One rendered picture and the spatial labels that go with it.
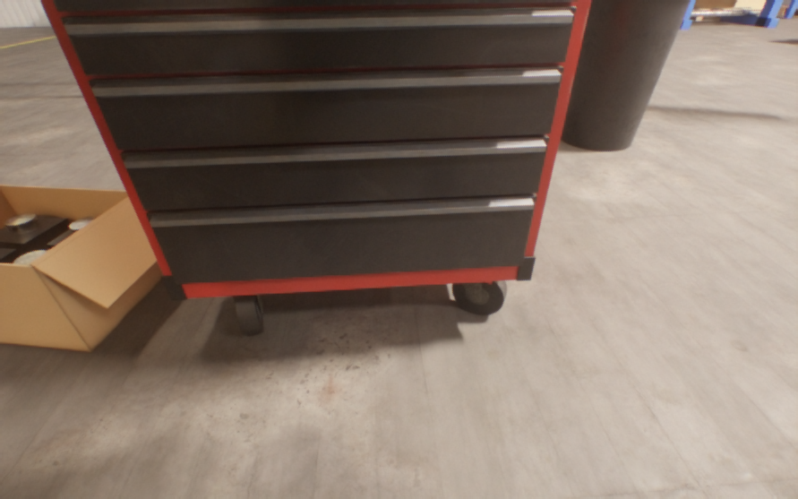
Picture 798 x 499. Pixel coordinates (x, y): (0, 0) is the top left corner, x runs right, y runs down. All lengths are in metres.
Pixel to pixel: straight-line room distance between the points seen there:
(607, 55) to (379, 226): 1.47
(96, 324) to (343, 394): 0.60
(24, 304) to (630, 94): 2.10
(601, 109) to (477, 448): 1.59
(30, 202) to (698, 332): 1.73
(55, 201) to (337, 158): 0.93
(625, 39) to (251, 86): 1.60
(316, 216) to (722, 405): 0.85
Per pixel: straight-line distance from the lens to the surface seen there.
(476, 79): 0.62
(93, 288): 1.01
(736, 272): 1.43
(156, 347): 1.07
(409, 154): 0.63
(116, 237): 1.09
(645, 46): 1.99
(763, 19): 8.45
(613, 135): 2.09
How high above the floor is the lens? 0.69
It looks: 35 degrees down
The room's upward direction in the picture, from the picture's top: 1 degrees counter-clockwise
